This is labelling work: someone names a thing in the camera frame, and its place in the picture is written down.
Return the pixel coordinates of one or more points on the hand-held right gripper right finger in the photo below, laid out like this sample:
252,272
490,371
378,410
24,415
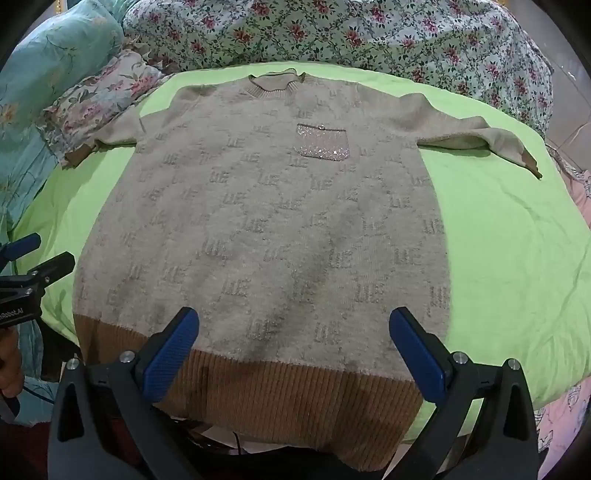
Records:
415,355

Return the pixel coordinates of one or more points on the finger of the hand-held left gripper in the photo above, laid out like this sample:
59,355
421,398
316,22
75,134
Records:
53,268
21,247

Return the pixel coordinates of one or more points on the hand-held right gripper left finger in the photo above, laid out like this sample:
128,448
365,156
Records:
171,355

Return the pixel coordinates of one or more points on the beige knit sweater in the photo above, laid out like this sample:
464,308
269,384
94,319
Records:
277,230

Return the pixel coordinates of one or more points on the person's left hand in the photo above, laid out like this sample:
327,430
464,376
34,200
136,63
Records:
9,364

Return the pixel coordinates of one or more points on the green bed sheet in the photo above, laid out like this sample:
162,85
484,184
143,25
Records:
508,254

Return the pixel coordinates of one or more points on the pink printed cloth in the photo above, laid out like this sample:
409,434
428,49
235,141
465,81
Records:
561,415

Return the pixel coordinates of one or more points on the pink floral pillow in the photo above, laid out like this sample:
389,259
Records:
106,97

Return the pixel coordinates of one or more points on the teal floral pillow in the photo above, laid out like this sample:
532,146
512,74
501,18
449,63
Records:
46,55

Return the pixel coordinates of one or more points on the green floral quilt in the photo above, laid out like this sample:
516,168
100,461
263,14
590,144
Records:
369,37

